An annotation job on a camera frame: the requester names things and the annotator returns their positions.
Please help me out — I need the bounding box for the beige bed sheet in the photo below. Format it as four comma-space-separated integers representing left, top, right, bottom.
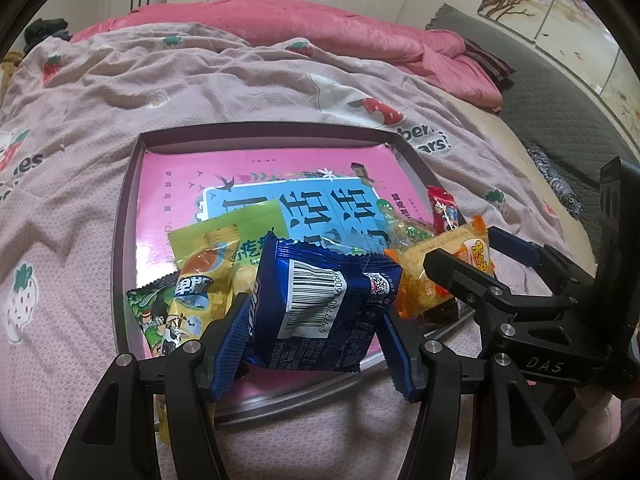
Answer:
445, 92, 596, 261

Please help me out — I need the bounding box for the brown knitted cloth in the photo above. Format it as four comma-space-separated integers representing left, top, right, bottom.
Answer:
0, 50, 26, 91

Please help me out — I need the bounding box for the dark patterned cloth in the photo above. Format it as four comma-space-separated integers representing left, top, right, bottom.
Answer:
527, 145, 583, 221

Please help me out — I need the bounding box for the strawberry printed blanket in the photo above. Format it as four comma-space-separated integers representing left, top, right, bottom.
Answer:
0, 22, 591, 480

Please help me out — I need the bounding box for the yellow cow print packet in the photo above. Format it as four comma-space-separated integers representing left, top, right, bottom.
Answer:
162, 240, 241, 356

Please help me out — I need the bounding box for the blossom tree wall art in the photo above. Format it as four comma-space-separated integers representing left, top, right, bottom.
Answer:
477, 0, 640, 151

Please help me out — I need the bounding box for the person's right forearm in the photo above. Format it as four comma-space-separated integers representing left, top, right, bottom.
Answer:
550, 387, 631, 461

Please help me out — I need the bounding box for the grey quilted headboard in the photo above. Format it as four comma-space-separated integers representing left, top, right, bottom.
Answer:
425, 4, 640, 196

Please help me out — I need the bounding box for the pink and blue book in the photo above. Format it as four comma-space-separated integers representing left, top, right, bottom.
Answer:
134, 147, 436, 401

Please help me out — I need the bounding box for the blue snack packet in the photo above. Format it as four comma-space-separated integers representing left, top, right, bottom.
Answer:
247, 237, 403, 373

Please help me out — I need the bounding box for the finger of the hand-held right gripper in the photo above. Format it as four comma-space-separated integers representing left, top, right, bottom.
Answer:
422, 247, 583, 358
486, 226, 598, 303

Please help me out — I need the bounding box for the pile of dark clothes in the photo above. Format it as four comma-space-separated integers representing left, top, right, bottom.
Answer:
25, 17, 71, 43

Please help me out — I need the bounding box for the orange cake packet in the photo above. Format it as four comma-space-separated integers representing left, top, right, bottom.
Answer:
385, 214, 496, 318

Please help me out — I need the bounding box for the small dark candy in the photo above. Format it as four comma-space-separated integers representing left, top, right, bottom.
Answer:
425, 300, 461, 323

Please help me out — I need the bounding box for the pink quilt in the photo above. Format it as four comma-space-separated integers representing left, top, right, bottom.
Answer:
70, 0, 503, 111

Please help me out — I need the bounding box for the clear packet of brown nuts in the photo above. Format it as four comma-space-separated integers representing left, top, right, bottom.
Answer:
382, 205, 436, 251

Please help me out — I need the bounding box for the dark striped pillow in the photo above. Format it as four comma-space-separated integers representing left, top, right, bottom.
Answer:
462, 37, 516, 91

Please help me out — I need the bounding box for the dark purple shallow box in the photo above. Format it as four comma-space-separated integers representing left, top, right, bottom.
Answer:
114, 121, 476, 423

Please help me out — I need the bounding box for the red sausage packet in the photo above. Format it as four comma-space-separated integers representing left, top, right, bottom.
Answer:
426, 185, 467, 236

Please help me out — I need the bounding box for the green snack packet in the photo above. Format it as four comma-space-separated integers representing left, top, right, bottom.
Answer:
167, 199, 293, 271

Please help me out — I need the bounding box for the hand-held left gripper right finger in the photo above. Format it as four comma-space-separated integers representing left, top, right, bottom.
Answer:
377, 309, 576, 480

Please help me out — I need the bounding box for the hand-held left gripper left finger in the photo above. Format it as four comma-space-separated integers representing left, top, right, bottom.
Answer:
52, 291, 253, 480

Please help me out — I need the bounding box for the clear yellow pastry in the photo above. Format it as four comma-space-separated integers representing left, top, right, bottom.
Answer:
232, 260, 261, 301

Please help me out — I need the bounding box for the dark green seaweed packet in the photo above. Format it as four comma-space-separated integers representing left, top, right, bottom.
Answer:
126, 272, 181, 358

